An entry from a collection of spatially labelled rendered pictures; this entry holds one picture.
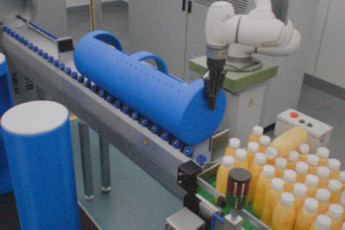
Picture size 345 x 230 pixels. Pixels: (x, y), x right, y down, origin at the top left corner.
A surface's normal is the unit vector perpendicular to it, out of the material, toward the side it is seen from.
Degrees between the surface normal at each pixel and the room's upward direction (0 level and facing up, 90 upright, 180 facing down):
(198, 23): 90
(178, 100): 51
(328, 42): 90
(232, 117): 90
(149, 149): 70
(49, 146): 90
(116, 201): 0
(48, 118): 0
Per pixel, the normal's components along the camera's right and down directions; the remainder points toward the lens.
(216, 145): 0.66, 0.37
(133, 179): 0.04, -0.88
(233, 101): -0.11, 0.46
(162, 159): -0.69, -0.03
